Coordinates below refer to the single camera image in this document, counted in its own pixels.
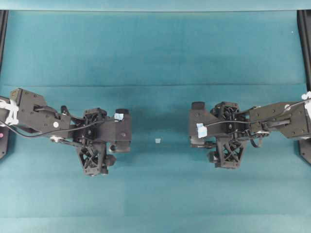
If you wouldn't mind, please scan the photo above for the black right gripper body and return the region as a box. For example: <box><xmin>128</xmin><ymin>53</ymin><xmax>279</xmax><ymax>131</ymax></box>
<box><xmin>217</xmin><ymin>110</ymin><xmax>270</xmax><ymax>147</ymax></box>

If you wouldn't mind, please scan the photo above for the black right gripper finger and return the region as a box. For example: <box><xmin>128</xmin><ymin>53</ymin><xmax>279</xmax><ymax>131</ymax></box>
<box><xmin>208</xmin><ymin>138</ymin><xmax>246</xmax><ymax>169</ymax></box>
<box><xmin>210</xmin><ymin>101</ymin><xmax>240</xmax><ymax>126</ymax></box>

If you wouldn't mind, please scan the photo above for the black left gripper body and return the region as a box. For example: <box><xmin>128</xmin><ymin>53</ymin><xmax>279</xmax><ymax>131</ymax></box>
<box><xmin>50</xmin><ymin>105</ymin><xmax>108</xmax><ymax>150</ymax></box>

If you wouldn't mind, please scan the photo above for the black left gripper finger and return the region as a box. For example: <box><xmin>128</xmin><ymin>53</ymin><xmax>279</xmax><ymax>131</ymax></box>
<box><xmin>84</xmin><ymin>108</ymin><xmax>107</xmax><ymax>136</ymax></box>
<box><xmin>77</xmin><ymin>142</ymin><xmax>116</xmax><ymax>176</ymax></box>

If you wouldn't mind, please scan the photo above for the dark threaded metal shaft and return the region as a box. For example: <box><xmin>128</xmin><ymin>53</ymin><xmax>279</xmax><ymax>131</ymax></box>
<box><xmin>190</xmin><ymin>138</ymin><xmax>215</xmax><ymax>149</ymax></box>

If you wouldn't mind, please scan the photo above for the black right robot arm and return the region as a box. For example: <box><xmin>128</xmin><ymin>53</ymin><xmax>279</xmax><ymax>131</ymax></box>
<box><xmin>205</xmin><ymin>92</ymin><xmax>311</xmax><ymax>169</ymax></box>

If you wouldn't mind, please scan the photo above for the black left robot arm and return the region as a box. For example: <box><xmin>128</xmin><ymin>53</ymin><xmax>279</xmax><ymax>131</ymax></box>
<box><xmin>0</xmin><ymin>88</ymin><xmax>116</xmax><ymax>176</ymax></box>

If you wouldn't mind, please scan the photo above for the teal table cloth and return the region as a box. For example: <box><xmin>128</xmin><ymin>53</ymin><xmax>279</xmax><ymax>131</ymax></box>
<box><xmin>0</xmin><ymin>0</ymin><xmax>311</xmax><ymax>233</ymax></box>

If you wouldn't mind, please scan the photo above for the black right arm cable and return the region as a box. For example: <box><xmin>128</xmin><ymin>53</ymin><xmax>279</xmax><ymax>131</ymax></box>
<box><xmin>201</xmin><ymin>98</ymin><xmax>311</xmax><ymax>149</ymax></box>

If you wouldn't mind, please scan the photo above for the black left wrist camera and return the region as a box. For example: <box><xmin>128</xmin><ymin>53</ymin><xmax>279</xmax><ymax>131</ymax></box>
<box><xmin>97</xmin><ymin>109</ymin><xmax>132</xmax><ymax>153</ymax></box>

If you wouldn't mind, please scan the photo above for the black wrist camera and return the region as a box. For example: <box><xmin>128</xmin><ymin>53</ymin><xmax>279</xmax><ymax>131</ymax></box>
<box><xmin>97</xmin><ymin>109</ymin><xmax>132</xmax><ymax>153</ymax></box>
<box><xmin>189</xmin><ymin>101</ymin><xmax>221</xmax><ymax>141</ymax></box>

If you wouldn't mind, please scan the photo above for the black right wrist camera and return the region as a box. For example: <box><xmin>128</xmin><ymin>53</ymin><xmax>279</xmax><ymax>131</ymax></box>
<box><xmin>189</xmin><ymin>101</ymin><xmax>221</xmax><ymax>141</ymax></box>

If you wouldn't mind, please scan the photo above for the black right table rail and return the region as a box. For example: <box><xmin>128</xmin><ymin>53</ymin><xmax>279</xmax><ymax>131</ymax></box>
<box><xmin>297</xmin><ymin>9</ymin><xmax>311</xmax><ymax>91</ymax></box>

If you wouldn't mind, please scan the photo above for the black table rail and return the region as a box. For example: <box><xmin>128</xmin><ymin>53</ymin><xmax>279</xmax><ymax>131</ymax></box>
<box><xmin>0</xmin><ymin>10</ymin><xmax>9</xmax><ymax>69</ymax></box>
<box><xmin>297</xmin><ymin>9</ymin><xmax>311</xmax><ymax>91</ymax></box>

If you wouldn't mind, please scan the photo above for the black left table rail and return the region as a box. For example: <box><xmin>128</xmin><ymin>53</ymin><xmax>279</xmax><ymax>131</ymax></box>
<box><xmin>0</xmin><ymin>10</ymin><xmax>9</xmax><ymax>69</ymax></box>

